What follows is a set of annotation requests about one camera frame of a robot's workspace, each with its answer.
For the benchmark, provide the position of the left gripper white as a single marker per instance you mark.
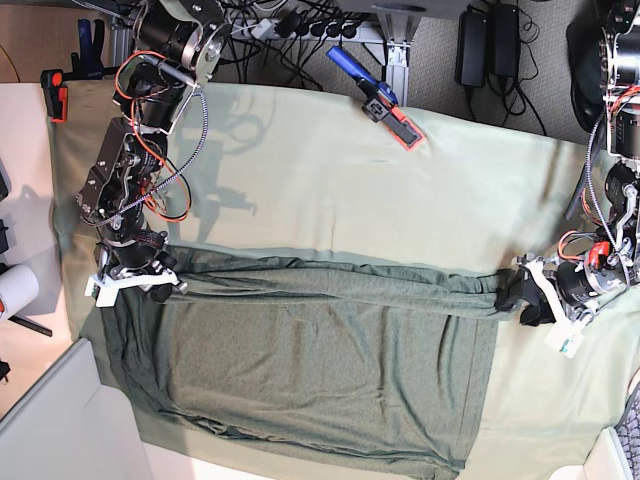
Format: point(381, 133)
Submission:
point(569, 321)

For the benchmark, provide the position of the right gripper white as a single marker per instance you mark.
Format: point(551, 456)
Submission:
point(160, 281)

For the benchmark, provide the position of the green T-shirt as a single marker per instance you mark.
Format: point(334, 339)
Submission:
point(382, 368)

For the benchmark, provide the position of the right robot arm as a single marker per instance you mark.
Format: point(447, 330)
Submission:
point(177, 45)

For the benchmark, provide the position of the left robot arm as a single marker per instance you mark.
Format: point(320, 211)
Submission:
point(589, 270)

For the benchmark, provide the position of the black stick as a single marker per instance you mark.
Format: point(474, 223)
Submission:
point(31, 325)

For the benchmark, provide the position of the white cylindrical cup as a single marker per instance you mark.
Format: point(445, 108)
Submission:
point(19, 287)

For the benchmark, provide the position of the light green table cloth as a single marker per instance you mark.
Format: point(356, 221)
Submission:
point(294, 173)

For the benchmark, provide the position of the white bin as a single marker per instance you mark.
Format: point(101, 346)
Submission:
point(69, 425)

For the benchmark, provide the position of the orange black corner clamp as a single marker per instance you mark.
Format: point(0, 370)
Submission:
point(55, 94)

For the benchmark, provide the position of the blue orange bar clamp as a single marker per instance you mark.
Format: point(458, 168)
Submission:
point(381, 105)

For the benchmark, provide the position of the blue spring clamp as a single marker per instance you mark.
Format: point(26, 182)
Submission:
point(87, 64)

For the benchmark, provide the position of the left black power adapter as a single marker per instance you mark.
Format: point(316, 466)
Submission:
point(471, 49)

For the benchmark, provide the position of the black power adapter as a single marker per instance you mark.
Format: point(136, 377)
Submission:
point(471, 49)
point(505, 40)

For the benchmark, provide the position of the right black power adapter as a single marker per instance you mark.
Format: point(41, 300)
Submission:
point(505, 40)

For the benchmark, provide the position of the white power strip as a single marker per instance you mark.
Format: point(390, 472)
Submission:
point(345, 30)

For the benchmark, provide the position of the aluminium frame post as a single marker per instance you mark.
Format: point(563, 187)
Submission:
point(398, 31)

